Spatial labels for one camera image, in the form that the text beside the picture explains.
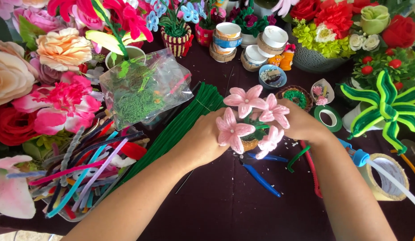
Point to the orange pipe cleaner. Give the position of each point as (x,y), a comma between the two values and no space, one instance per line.
(411,167)

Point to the pink pipe cleaner flower pot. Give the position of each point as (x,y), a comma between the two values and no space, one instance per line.
(246,100)

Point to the clear bag of green moss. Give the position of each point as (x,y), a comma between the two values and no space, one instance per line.
(143,90)

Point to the long red pipe cleaner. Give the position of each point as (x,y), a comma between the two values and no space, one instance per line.
(312,170)

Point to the red pot with flowers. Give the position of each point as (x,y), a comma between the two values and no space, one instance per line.
(204,35)

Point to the small blue bowl of beads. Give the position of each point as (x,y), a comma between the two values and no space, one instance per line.
(272,77)

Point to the white pot with purple flowers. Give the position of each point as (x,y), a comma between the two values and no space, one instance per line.
(249,25)

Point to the orange figurine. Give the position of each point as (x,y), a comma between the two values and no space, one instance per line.
(286,60)

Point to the blue-banded cardboard tape core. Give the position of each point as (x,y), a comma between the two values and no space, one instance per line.
(227,42)

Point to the red berry plant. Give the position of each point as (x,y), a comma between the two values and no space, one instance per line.
(394,63)

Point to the white leaf-shaped dish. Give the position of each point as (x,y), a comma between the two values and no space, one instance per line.
(322,92)

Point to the white-topped cardboard tape core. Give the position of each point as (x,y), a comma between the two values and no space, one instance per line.
(222,55)
(274,38)
(254,58)
(228,30)

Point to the green floral tape roll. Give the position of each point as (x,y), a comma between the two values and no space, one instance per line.
(336,122)

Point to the bundle of green pipe cleaners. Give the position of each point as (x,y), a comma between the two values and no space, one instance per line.
(180,134)

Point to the brown and green woven pot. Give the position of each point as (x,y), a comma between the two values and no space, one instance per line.
(296,97)

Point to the bent green pipe cleaner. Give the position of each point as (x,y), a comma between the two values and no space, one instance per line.
(296,159)

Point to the clear packing tape roll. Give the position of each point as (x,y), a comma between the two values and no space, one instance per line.
(391,182)

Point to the white cup with red flowers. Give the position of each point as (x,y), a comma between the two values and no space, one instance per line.
(127,20)

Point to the person's right hand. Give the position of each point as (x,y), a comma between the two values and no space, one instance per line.
(304,125)

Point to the striped pot with blue flowers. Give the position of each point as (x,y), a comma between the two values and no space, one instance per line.
(175,36)

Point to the clear tray of mixed pipe cleaners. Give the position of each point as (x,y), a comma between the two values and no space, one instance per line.
(87,174)

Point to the blue glue gun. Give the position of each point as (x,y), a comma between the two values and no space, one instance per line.
(358,156)

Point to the person's left hand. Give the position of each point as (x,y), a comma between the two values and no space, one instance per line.
(202,140)

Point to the grey pot of artificial flowers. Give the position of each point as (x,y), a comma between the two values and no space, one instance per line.
(327,33)

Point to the green striped pipe cleaner plant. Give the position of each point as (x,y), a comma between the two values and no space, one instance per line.
(386,107)

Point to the heap of large artificial flowers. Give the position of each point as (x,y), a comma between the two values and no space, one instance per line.
(43,87)

